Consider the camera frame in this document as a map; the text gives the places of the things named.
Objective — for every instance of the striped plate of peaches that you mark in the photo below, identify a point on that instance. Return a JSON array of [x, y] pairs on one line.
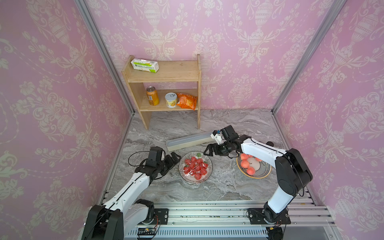
[[253, 167]]

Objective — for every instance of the orange drink can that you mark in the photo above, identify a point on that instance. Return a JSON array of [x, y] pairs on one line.
[[152, 95]]

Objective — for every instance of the white yellow snack cup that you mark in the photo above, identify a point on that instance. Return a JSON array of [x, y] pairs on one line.
[[171, 100]]

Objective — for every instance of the cream plastic wrap dispenser box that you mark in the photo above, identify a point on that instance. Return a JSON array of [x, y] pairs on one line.
[[189, 141]]

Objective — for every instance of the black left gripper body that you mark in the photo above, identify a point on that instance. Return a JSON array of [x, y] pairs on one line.
[[164, 163]]

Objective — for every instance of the orange chip bag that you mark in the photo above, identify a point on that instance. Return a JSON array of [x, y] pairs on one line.
[[187, 101]]

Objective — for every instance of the white green carton box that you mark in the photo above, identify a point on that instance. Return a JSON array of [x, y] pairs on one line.
[[144, 65]]

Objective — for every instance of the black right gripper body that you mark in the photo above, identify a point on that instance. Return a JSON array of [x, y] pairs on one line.
[[224, 149]]

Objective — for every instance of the patterned plate of strawberries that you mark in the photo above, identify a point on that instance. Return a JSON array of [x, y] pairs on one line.
[[195, 167]]

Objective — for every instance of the brown spice jar black lid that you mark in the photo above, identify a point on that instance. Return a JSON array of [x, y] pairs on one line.
[[269, 144]]

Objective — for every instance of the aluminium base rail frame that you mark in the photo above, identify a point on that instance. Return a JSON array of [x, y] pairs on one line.
[[222, 220]]

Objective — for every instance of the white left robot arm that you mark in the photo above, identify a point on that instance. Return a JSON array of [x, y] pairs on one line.
[[126, 195]]

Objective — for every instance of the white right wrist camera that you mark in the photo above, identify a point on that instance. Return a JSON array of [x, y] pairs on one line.
[[217, 136]]

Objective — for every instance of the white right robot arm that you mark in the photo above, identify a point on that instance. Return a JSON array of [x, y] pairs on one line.
[[293, 174]]

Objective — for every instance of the left aluminium corner post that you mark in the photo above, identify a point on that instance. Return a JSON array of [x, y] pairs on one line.
[[97, 37]]

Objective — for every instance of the right aluminium corner post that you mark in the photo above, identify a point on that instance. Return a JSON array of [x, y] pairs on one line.
[[319, 35]]

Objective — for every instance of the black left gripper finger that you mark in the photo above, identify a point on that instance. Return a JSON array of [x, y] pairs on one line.
[[174, 158], [166, 170]]

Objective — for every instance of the aluminium corner post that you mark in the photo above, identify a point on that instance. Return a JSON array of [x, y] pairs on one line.
[[97, 37], [319, 35]]

